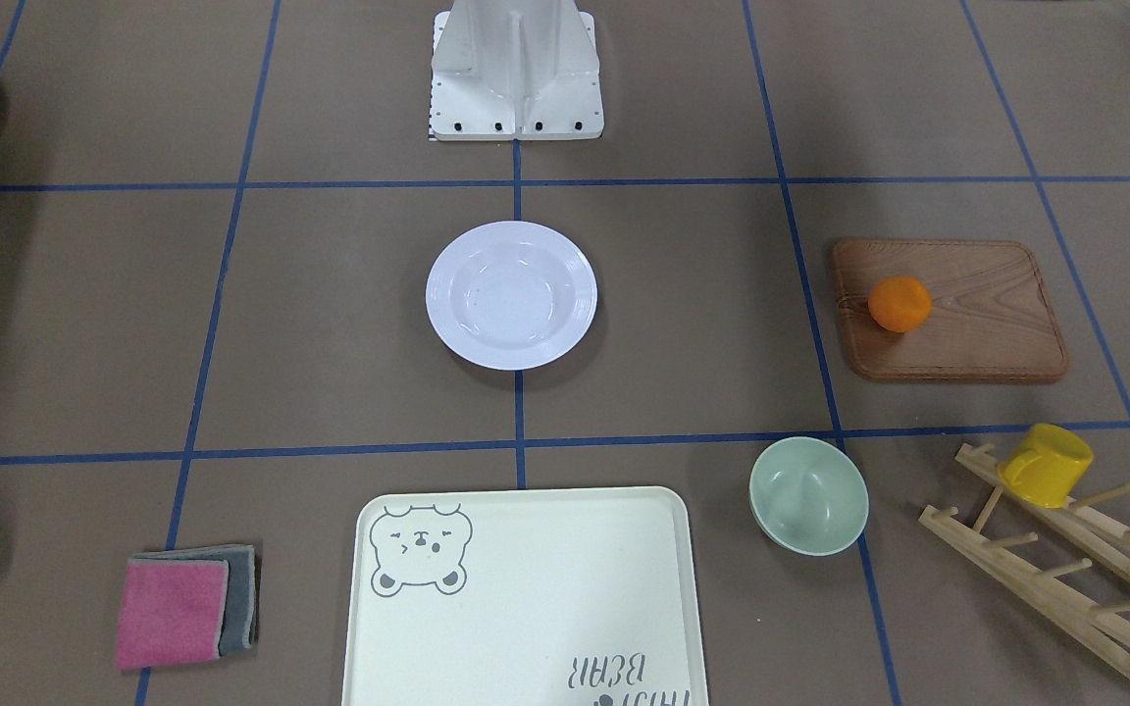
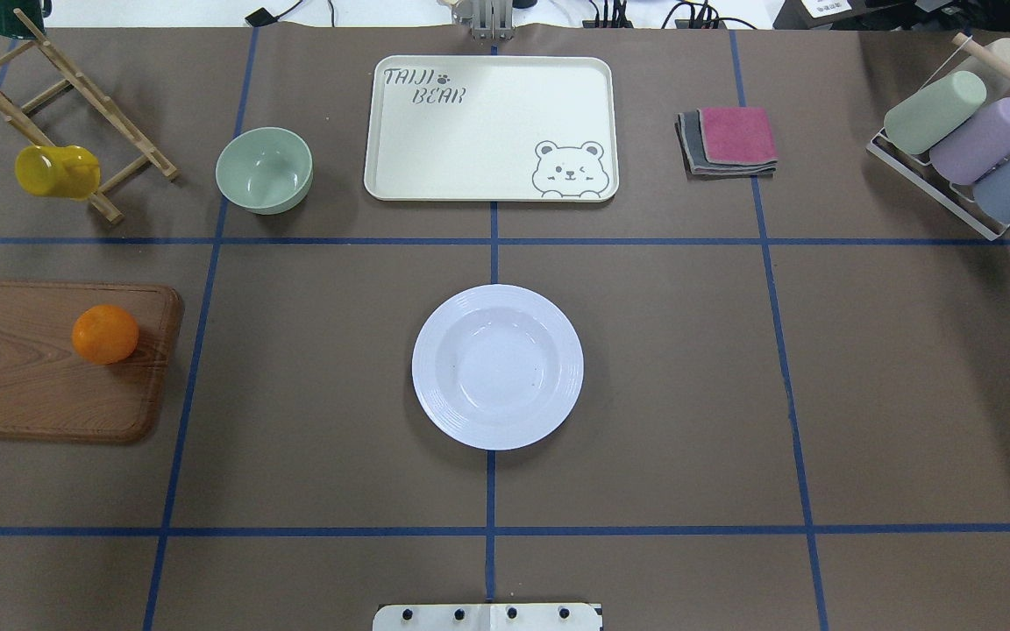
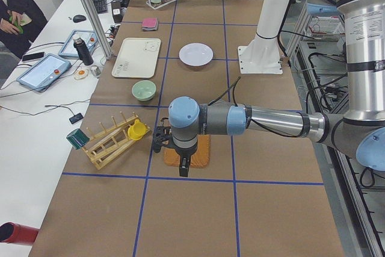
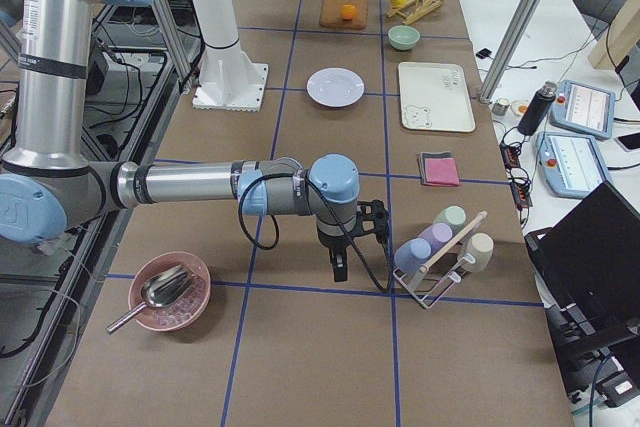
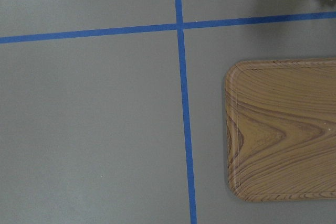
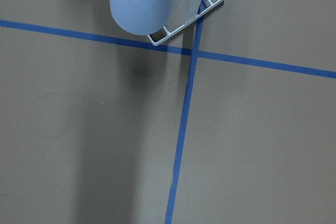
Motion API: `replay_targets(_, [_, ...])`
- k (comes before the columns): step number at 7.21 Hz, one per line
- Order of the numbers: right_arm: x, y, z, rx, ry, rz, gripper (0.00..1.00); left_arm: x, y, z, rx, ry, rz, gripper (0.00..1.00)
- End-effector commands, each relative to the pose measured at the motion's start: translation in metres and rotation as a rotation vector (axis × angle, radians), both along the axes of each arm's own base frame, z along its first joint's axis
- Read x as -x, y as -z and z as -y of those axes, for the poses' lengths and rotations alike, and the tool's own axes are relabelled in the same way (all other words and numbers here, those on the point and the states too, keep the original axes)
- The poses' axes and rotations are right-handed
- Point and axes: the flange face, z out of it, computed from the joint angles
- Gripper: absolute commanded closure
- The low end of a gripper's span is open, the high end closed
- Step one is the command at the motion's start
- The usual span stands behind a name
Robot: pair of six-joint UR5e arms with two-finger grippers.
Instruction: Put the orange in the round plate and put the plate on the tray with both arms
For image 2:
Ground wooden drying rack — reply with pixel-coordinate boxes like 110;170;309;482
0;26;179;226

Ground green ceramic bowl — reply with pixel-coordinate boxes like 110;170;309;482
214;127;314;216

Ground yellow mug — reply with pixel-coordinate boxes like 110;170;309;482
13;146;102;200

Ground dark green mug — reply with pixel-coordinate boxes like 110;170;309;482
0;0;53;40

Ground orange fruit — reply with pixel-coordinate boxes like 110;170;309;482
71;304;140;365

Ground pink cloth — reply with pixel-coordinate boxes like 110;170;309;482
698;107;779;167

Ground purple cup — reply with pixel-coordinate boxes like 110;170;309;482
929;97;1010;185

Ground green cup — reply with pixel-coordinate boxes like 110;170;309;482
883;71;987;155

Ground grey cloth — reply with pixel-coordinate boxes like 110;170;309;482
676;109;779;176

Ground white wire cup rack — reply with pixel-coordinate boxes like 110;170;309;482
866;51;1010;240

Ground wooden rack dowel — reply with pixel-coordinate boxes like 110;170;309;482
951;32;1010;101

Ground cream bear tray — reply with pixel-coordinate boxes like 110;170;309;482
362;55;620;203

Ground wooden cutting board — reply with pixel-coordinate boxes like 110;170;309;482
0;280;184;443

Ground white round plate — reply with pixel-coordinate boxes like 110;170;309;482
410;284;585;451

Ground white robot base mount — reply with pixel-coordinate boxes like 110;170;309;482
372;602;605;630

